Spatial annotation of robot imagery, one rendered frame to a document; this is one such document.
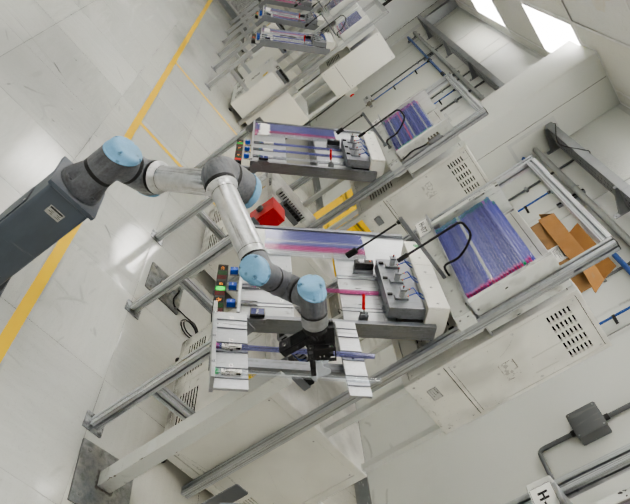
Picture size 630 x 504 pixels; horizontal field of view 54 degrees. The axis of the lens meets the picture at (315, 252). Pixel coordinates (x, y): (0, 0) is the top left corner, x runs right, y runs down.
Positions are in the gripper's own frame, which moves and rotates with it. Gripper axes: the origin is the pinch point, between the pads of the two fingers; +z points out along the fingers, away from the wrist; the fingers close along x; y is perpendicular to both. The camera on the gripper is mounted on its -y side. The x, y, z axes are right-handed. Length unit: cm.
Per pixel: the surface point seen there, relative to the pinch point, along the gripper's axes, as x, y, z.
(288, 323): 33.1, -5.6, 6.6
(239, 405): 7.9, -24.3, 17.0
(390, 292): 44, 33, 7
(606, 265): 64, 127, 22
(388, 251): 86, 41, 18
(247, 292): 51, -19, 5
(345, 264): 74, 20, 14
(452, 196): 172, 96, 45
